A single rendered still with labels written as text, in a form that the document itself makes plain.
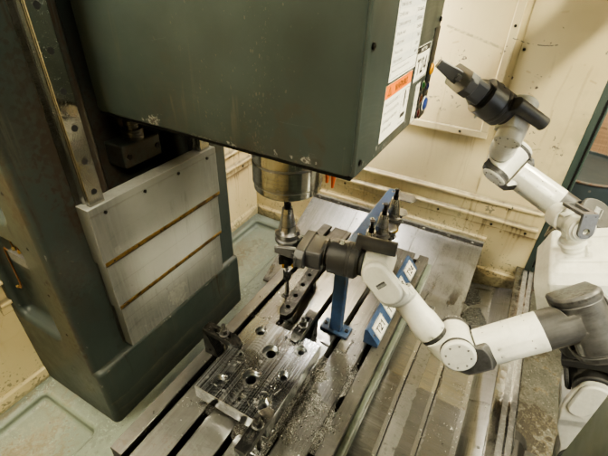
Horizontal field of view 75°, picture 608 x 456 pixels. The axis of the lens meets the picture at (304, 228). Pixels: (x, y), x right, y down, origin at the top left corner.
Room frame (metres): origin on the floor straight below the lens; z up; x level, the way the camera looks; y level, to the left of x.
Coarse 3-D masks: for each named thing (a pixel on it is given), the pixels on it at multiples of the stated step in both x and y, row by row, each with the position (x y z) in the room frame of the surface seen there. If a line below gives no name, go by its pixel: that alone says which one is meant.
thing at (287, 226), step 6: (282, 210) 0.81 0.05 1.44; (288, 210) 0.80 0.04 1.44; (282, 216) 0.81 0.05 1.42; (288, 216) 0.80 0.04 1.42; (282, 222) 0.80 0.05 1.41; (288, 222) 0.80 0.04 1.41; (294, 222) 0.81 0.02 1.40; (282, 228) 0.80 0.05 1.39; (288, 228) 0.80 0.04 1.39; (294, 228) 0.81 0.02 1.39; (282, 234) 0.80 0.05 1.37; (288, 234) 0.79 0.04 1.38
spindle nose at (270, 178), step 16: (256, 160) 0.77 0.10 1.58; (272, 160) 0.74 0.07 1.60; (256, 176) 0.77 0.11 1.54; (272, 176) 0.74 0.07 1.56; (288, 176) 0.74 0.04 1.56; (304, 176) 0.75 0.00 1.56; (320, 176) 0.79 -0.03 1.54; (272, 192) 0.74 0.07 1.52; (288, 192) 0.74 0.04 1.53; (304, 192) 0.75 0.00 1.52
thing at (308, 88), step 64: (128, 0) 0.83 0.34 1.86; (192, 0) 0.76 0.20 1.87; (256, 0) 0.70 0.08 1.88; (320, 0) 0.65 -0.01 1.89; (384, 0) 0.65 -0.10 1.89; (128, 64) 0.85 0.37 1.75; (192, 64) 0.77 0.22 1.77; (256, 64) 0.70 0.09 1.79; (320, 64) 0.64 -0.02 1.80; (384, 64) 0.68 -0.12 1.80; (192, 128) 0.78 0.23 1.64; (256, 128) 0.70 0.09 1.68; (320, 128) 0.64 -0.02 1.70
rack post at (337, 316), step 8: (336, 280) 0.91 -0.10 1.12; (344, 280) 0.90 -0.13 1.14; (336, 288) 0.91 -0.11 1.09; (344, 288) 0.90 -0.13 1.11; (336, 296) 0.91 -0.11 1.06; (344, 296) 0.90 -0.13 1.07; (336, 304) 0.91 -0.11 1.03; (344, 304) 0.91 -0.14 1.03; (336, 312) 0.91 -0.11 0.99; (344, 312) 0.92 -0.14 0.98; (328, 320) 0.95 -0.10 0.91; (336, 320) 0.91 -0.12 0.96; (328, 328) 0.91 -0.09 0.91; (336, 328) 0.91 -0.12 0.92; (344, 328) 0.92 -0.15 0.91; (344, 336) 0.88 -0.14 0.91
